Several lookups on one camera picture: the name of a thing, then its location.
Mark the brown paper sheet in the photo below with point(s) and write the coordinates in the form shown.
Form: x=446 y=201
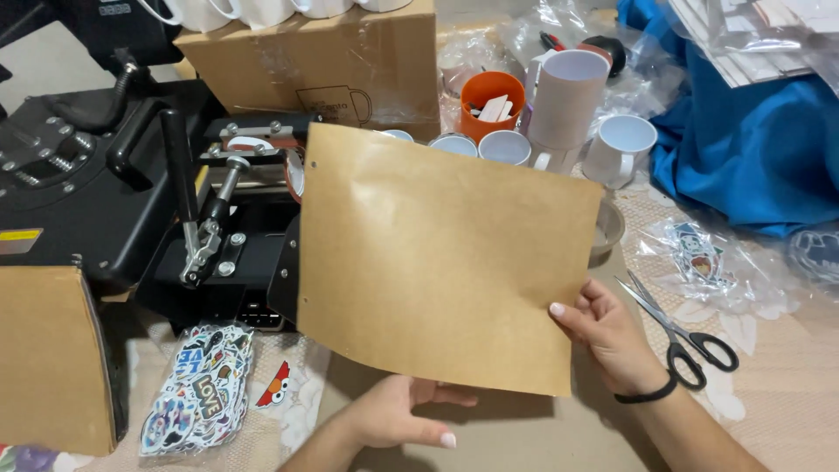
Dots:
x=439 y=262

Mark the mug clamped in press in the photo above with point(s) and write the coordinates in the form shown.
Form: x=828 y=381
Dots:
x=295 y=175

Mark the wooden sticks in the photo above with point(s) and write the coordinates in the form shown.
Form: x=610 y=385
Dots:
x=493 y=109

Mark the blue cloth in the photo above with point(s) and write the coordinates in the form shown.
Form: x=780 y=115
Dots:
x=740 y=151

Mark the black wrist band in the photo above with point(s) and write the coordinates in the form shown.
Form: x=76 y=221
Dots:
x=649 y=394

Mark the black round object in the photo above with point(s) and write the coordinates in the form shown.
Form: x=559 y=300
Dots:
x=606 y=52

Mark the large cardboard box mug print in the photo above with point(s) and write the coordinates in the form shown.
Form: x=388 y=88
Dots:
x=314 y=59

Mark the black flat heat press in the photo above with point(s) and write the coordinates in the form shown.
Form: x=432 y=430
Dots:
x=78 y=177

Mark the person's right hand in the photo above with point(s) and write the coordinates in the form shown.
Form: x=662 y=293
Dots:
x=613 y=341

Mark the red monster sticker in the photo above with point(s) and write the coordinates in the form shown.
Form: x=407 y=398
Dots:
x=275 y=387

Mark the clear bag of stickers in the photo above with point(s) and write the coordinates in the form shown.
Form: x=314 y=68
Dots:
x=196 y=393

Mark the clear bag with cartoon sticker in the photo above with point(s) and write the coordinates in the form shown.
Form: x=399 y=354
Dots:
x=698 y=259

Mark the orange mug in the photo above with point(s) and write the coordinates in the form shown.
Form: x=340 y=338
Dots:
x=488 y=85

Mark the mug wrapped in brown paper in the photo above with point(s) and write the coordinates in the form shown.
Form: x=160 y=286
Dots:
x=564 y=105

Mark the clear bags of paper sheets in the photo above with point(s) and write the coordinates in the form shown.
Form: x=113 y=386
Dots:
x=760 y=39

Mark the person's left hand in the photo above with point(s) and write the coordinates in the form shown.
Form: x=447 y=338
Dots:
x=387 y=413

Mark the black mug press attachment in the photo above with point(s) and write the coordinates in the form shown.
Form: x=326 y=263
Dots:
x=242 y=262

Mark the plain cardboard box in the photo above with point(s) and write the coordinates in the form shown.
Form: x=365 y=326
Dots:
x=46 y=354

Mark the brown paper table mat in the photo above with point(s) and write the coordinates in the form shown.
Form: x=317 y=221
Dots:
x=524 y=432

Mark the white mug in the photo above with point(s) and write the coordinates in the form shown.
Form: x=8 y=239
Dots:
x=505 y=147
x=398 y=135
x=196 y=13
x=383 y=4
x=324 y=6
x=616 y=151
x=453 y=145
x=262 y=12

